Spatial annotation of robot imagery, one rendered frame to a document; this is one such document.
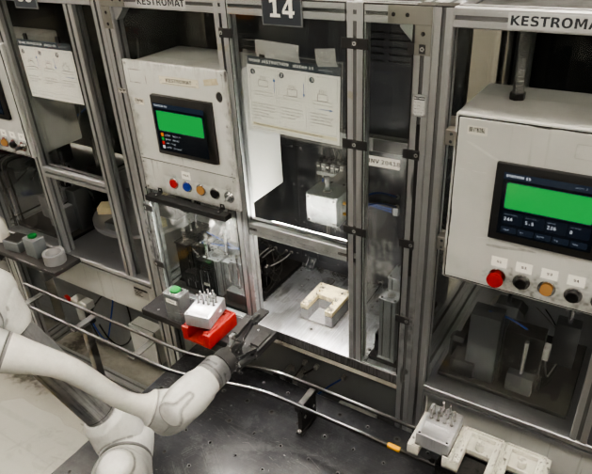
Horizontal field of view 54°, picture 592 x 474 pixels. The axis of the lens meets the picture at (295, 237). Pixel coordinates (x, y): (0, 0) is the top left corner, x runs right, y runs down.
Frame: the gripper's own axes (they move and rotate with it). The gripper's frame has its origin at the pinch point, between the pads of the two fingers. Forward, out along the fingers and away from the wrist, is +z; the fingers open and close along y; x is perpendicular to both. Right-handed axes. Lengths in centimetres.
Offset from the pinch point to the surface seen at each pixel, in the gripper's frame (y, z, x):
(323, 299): -16.5, 39.9, 1.6
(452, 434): -20, 6, -60
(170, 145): 45, 18, 44
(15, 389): -112, 0, 175
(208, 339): -17.2, 1.9, 25.2
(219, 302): -10.5, 14.1, 29.0
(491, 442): -25, 13, -69
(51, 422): -112, -5, 138
